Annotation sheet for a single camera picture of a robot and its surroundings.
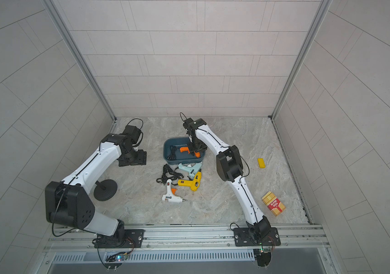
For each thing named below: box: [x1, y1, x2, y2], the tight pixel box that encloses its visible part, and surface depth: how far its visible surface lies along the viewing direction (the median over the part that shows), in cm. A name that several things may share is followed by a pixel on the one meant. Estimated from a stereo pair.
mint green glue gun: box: [177, 161, 203, 180], surface depth 93 cm
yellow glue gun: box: [177, 171, 203, 192], surface depth 88 cm
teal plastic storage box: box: [163, 137, 207, 165], surface depth 99 cm
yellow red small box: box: [261, 191, 287, 217], surface depth 81 cm
